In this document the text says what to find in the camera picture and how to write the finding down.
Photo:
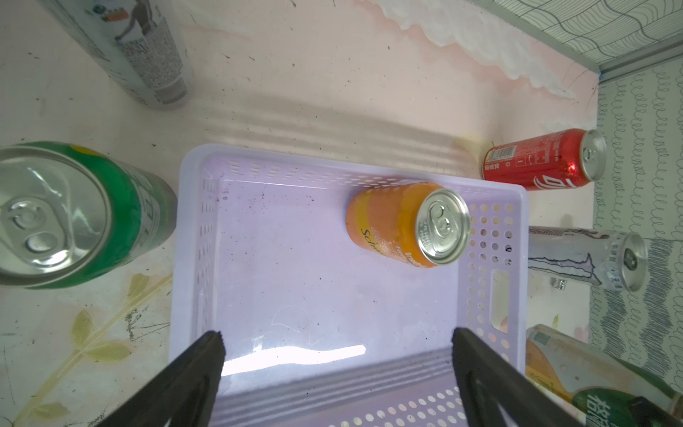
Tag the silver slim drink can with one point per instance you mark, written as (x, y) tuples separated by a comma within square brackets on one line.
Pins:
[(137, 43)]

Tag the orange soda can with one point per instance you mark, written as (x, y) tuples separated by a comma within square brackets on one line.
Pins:
[(422, 224)]

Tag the red cola can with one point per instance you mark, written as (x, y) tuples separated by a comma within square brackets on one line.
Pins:
[(564, 160)]

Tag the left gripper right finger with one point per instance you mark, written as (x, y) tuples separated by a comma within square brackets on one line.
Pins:
[(494, 393)]

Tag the green gold-top drink can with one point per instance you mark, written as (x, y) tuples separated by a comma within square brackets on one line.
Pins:
[(610, 391)]

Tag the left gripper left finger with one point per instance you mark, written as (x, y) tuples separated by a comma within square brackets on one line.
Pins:
[(182, 394)]

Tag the purple perforated plastic basket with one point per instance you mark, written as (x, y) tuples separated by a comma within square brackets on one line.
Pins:
[(317, 331)]

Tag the green soda can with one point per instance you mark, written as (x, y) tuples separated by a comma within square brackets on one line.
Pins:
[(70, 214)]

